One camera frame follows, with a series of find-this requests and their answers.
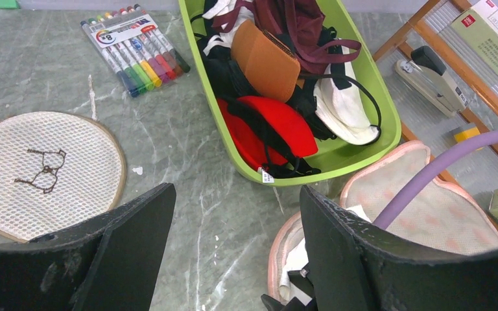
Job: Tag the orange wooden shelf rack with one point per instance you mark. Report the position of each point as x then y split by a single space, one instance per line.
449 49

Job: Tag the red bra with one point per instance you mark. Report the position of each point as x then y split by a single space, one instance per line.
269 135

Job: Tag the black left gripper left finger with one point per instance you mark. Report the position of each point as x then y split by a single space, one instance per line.
109 262

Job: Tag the maroon bra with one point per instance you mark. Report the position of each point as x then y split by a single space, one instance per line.
302 22

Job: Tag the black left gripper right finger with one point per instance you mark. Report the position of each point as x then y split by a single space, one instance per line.
355 265

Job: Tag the green plastic basket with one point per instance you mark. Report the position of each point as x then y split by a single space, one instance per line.
334 158

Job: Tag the grey black stapler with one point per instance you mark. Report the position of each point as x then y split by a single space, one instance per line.
428 75

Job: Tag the green white staple box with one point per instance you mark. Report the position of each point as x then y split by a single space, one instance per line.
478 27

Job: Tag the pack of coloured markers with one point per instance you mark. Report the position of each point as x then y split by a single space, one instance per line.
140 55

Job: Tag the peach floral mesh laundry bag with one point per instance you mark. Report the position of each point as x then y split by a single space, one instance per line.
442 216

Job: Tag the orange bra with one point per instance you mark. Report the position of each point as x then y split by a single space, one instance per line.
268 65

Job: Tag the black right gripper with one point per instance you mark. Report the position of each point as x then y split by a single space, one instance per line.
299 290

